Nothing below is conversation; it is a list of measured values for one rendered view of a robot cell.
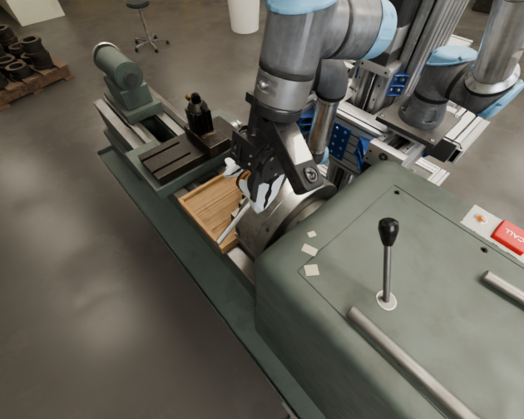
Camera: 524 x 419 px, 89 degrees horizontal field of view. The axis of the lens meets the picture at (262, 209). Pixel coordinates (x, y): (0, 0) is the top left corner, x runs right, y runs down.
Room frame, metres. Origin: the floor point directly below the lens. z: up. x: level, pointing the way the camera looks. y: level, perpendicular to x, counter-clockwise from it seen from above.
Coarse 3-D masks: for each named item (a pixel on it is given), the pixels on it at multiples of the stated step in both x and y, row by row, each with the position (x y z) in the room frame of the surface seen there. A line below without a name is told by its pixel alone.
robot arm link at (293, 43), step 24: (288, 0) 0.34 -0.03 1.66; (312, 0) 0.33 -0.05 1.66; (336, 0) 0.35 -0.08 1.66; (288, 24) 0.33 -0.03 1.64; (312, 24) 0.33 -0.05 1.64; (336, 24) 0.35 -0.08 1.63; (264, 48) 0.35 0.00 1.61; (288, 48) 0.33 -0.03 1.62; (312, 48) 0.33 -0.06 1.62; (336, 48) 0.36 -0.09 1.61; (288, 72) 0.32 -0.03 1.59; (312, 72) 0.33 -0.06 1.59
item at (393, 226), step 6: (378, 222) 0.24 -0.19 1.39; (384, 222) 0.23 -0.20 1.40; (390, 222) 0.23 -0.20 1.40; (396, 222) 0.23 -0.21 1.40; (378, 228) 0.23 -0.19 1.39; (384, 228) 0.23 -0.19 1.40; (390, 228) 0.22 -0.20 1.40; (396, 228) 0.22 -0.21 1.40; (384, 234) 0.22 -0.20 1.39; (390, 234) 0.22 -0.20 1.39; (396, 234) 0.22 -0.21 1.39; (384, 240) 0.22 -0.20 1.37; (390, 240) 0.21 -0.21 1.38
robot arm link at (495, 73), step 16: (496, 0) 0.65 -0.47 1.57; (512, 0) 0.61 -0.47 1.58; (496, 16) 0.65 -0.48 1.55; (512, 16) 0.62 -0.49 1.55; (496, 32) 0.65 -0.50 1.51; (512, 32) 0.63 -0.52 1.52; (480, 48) 0.70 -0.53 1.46; (496, 48) 0.65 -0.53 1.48; (512, 48) 0.64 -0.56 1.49; (480, 64) 0.69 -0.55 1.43; (496, 64) 0.66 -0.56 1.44; (512, 64) 0.66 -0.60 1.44; (464, 80) 0.73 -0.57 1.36; (480, 80) 0.69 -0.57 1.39; (496, 80) 0.67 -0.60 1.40; (512, 80) 0.67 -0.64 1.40; (464, 96) 0.72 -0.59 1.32; (480, 96) 0.68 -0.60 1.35; (496, 96) 0.67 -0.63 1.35; (512, 96) 0.68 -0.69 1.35; (480, 112) 0.68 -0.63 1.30; (496, 112) 0.68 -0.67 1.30
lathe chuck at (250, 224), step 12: (288, 180) 0.47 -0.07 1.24; (288, 192) 0.43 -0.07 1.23; (276, 204) 0.41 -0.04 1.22; (252, 216) 0.40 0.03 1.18; (264, 216) 0.39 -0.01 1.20; (240, 228) 0.40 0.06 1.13; (252, 228) 0.38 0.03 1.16; (240, 240) 0.39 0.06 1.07; (252, 240) 0.36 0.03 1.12; (252, 252) 0.35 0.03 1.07
